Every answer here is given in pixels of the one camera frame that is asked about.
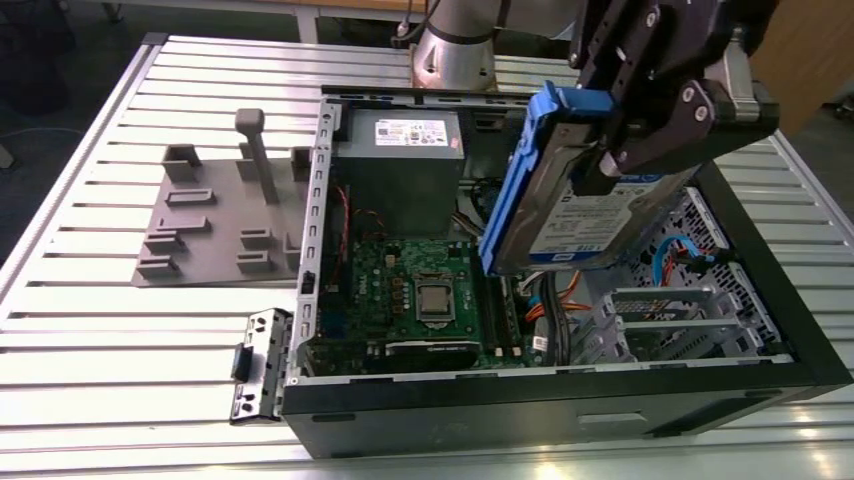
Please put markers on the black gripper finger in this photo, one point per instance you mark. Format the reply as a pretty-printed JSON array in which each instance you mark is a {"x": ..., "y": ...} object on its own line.
[
  {"x": 615, "y": 45},
  {"x": 695, "y": 135}
]

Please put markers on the hard disk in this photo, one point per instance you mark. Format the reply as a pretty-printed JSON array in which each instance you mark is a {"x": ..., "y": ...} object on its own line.
[{"x": 575, "y": 230}]

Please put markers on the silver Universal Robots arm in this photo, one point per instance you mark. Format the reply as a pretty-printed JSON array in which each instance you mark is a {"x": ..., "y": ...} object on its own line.
[{"x": 454, "y": 60}]

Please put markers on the metal disk bay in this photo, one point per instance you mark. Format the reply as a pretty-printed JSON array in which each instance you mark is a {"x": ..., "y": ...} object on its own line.
[{"x": 668, "y": 327}]

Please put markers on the wooden cabinet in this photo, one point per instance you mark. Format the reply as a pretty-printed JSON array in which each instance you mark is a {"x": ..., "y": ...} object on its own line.
[{"x": 801, "y": 75}]

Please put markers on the grey power supply unit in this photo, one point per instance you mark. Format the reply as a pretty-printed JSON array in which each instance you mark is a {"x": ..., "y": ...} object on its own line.
[{"x": 401, "y": 190}]

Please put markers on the green RAM stick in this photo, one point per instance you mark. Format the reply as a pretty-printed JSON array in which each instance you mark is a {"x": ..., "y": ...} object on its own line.
[{"x": 510, "y": 315}]

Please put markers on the black RAM slot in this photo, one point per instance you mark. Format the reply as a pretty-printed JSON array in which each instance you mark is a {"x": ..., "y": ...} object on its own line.
[{"x": 486, "y": 312}]

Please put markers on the silver CPU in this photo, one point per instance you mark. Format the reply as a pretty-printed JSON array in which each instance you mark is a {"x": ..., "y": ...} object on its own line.
[{"x": 436, "y": 299}]

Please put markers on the green motherboard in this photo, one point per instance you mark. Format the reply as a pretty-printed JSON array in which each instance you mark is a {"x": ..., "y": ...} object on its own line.
[{"x": 381, "y": 280}]

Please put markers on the black graphics card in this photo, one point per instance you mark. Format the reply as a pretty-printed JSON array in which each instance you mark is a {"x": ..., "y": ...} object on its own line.
[{"x": 434, "y": 351}]

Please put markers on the black open PC case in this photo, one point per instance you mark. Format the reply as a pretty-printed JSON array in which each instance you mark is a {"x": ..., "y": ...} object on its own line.
[{"x": 468, "y": 415}]

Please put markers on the grey plastic parts rack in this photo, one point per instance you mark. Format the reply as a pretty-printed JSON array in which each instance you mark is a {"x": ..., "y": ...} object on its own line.
[{"x": 214, "y": 250}]

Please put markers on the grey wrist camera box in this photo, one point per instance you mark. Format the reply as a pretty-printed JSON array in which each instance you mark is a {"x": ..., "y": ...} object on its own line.
[{"x": 741, "y": 85}]

